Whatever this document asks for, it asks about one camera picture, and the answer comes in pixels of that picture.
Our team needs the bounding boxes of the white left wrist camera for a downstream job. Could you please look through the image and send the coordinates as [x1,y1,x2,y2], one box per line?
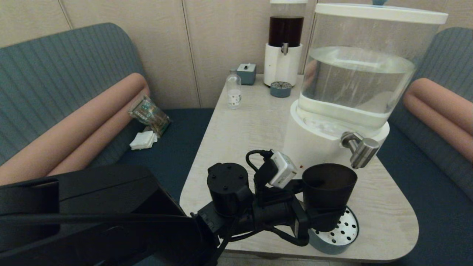
[269,150,298,189]

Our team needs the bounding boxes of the small dark drink dispenser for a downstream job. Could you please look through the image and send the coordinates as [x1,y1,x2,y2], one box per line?
[264,0,308,88]

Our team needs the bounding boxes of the blue-grey tissue box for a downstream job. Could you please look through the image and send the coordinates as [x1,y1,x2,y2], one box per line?
[237,63,257,86]

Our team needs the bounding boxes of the pink bolster cushion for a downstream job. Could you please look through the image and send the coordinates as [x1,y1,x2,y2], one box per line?
[403,78,473,164]
[0,73,151,186]

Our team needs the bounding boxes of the large steel dispenser tap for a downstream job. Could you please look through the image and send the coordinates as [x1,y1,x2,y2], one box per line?
[341,132,380,170]

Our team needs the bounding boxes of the black plastic cup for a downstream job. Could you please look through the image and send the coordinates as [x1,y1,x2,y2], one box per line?
[302,163,358,232]

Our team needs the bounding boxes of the black left camera cable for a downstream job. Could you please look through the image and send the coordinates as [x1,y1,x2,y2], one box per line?
[246,149,274,174]

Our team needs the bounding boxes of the large blue steel drip tray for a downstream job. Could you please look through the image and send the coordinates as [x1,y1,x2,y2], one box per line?
[307,206,359,255]

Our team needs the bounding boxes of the teal bench sofa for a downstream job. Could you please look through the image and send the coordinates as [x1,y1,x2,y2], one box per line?
[0,23,215,266]
[362,27,473,266]

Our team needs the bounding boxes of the small clear plastic bottle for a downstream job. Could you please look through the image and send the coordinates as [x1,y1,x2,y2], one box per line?
[227,70,242,109]

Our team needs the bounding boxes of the small blue drip tray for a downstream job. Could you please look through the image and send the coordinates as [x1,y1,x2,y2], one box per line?
[270,81,292,98]

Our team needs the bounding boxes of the green brown snack packet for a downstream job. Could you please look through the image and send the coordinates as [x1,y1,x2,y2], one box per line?
[129,95,171,137]

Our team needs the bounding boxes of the large clear water dispenser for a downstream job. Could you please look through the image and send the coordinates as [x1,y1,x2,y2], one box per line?
[281,0,449,178]

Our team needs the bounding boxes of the white napkin stack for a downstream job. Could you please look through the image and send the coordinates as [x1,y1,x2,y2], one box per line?
[129,130,159,150]

